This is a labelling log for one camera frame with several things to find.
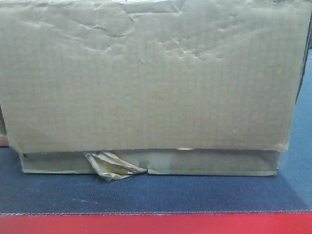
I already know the brown cardboard box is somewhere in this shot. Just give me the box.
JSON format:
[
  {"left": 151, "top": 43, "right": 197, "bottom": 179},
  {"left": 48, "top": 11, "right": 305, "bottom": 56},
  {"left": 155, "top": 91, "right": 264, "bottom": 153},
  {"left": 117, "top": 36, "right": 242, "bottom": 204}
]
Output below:
[{"left": 0, "top": 0, "right": 312, "bottom": 176}]

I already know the red platform edge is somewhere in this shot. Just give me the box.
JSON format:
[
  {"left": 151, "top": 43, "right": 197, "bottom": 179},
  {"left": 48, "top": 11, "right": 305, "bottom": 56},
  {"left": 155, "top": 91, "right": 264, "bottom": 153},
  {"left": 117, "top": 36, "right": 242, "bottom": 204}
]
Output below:
[{"left": 0, "top": 213, "right": 312, "bottom": 234}]

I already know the peeling brown packing tape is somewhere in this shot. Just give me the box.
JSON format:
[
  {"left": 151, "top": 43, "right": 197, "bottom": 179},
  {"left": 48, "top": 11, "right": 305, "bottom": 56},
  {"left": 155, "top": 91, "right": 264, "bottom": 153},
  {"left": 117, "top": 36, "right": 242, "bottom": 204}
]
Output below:
[{"left": 84, "top": 151, "right": 148, "bottom": 182}]

